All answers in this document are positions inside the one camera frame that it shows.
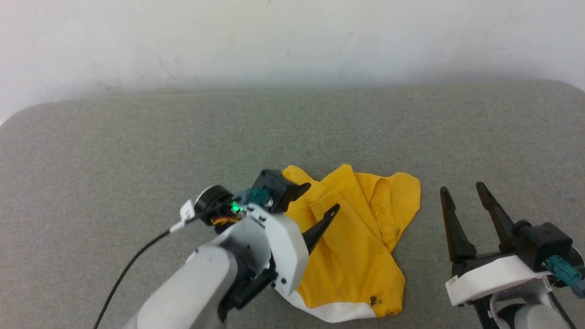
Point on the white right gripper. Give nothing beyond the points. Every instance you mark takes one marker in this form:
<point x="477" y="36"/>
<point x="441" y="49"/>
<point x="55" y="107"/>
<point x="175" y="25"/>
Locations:
<point x="493" y="278"/>

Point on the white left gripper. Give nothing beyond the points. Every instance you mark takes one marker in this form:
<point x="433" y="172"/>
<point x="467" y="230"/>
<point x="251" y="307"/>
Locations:
<point x="285" y="249"/>

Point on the yellow fox print t-shirt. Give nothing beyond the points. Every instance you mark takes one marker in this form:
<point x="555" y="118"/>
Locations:
<point x="356" y="246"/>

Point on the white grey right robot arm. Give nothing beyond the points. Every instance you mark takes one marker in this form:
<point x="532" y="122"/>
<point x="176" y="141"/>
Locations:
<point x="530" y="317"/>

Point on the grey fabric sofa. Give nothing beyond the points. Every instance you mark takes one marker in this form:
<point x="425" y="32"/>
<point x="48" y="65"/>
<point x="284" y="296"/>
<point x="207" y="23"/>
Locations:
<point x="137" y="146"/>

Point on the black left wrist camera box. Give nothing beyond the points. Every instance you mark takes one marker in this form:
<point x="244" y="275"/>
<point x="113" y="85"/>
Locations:
<point x="274" y="183"/>

